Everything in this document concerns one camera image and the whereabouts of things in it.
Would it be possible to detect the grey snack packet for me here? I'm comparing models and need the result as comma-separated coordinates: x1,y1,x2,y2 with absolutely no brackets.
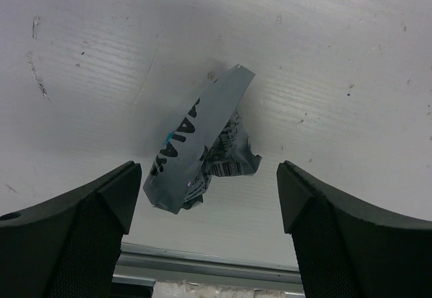
143,65,262,214

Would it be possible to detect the aluminium table edge rail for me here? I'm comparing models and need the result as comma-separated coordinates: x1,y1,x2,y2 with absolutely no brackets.
117,243,302,284

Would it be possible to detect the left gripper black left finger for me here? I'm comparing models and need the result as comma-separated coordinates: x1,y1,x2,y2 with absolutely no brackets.
1,161,141,297

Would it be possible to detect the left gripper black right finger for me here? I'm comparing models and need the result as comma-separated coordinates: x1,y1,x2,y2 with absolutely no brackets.
277,162,431,297

